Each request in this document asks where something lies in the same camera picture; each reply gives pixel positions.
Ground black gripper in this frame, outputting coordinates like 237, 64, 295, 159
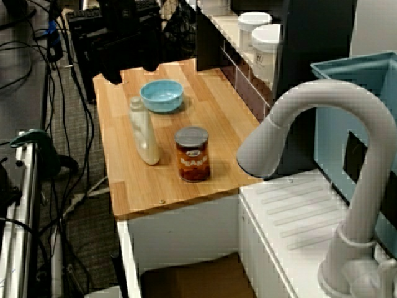
91, 24, 163, 85

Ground light blue bowl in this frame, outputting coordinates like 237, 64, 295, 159
139, 79, 184, 114

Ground cream detergent bottle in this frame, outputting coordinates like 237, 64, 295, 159
128, 96, 161, 166

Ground black computer tower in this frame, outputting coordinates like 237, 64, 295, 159
68, 9, 105, 103

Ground black keyboard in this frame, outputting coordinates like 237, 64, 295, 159
68, 8, 105, 19

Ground brown beans can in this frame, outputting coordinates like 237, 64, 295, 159
174, 126, 211, 183

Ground cream backsplash ledge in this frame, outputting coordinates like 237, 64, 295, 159
198, 12, 280, 91

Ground white lidded plastic jar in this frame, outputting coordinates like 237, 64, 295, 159
251, 24, 283, 83
238, 11, 273, 52

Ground dark grey upright panel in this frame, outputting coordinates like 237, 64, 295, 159
272, 0, 357, 179

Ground teal plastic bin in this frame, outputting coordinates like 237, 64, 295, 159
310, 52, 397, 246

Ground white toy sink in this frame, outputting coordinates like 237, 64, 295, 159
117, 172, 397, 298

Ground grey toy faucet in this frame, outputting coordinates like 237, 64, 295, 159
236, 79, 397, 298

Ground black wire mesh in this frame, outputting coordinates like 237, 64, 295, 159
161, 0, 199, 60

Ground black floor cable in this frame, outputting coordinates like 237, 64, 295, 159
60, 12, 96, 218

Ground blue taped cable bundle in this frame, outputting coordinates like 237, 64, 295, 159
46, 20, 65, 63

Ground white floor cable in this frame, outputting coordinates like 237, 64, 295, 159
61, 175, 111, 218

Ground aluminium frame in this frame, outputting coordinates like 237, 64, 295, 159
0, 132, 41, 298

